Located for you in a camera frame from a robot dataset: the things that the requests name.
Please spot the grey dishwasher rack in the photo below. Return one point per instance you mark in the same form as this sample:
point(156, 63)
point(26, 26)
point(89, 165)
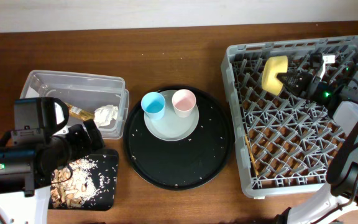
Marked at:
point(293, 140)

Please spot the clear plastic waste bin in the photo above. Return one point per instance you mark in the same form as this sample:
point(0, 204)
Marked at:
point(85, 91)

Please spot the light blue cup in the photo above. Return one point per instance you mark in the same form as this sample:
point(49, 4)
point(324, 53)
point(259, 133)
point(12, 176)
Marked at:
point(153, 105)

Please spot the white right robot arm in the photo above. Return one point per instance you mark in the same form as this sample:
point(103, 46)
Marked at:
point(339, 194)

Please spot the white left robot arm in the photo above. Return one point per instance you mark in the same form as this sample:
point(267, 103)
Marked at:
point(24, 192)

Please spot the food scraps pile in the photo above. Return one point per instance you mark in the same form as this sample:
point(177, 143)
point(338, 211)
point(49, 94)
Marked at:
point(73, 183)

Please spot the grey round plate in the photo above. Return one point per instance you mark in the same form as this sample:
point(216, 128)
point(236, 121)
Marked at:
point(171, 127)

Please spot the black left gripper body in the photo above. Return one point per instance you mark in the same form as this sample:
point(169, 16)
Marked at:
point(77, 144)

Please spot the black rectangular tray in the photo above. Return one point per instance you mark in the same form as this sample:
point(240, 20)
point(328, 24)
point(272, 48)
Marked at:
point(104, 180)

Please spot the yellow bowl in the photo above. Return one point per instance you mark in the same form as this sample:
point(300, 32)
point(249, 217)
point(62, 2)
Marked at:
point(274, 66)

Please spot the gold snack wrapper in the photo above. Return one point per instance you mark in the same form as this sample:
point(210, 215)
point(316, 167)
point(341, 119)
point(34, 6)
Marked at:
point(79, 113)

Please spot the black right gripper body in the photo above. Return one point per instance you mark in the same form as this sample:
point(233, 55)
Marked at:
point(319, 90)

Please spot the pink cup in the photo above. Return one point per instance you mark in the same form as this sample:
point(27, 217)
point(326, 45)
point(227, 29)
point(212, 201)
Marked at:
point(183, 102)

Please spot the round black tray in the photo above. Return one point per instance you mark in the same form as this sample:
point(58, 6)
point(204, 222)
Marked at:
point(187, 163)

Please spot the wooden chopstick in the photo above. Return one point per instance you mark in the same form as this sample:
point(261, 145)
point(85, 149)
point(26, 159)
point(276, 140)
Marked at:
point(251, 156)

